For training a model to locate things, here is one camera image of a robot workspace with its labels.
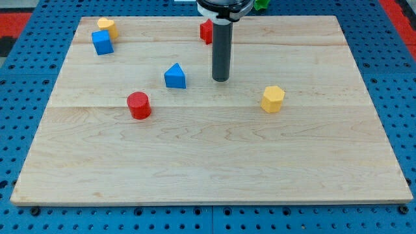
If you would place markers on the yellow hexagon block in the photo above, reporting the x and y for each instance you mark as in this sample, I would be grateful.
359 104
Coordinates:
272 99

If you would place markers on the black white robot arm flange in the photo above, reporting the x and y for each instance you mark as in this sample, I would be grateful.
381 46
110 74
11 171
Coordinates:
224 11

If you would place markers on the light wooden board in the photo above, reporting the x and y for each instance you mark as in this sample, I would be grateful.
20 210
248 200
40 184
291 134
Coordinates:
211 143

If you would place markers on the blue triangle block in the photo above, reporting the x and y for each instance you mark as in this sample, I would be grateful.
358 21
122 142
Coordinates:
175 77

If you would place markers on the red cylinder block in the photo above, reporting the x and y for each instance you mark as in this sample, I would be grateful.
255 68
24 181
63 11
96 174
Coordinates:
139 105

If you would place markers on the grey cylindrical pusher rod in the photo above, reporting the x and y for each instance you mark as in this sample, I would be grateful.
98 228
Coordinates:
221 54

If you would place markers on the red star block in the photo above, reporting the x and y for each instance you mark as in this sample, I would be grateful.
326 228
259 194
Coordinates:
206 31

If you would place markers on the green block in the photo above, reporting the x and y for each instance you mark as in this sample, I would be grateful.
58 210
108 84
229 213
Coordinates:
261 4

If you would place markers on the blue cube block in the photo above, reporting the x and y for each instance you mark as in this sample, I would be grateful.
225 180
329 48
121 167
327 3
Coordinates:
102 42

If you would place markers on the yellow heart block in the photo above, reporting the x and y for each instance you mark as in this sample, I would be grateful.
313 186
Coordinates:
109 25

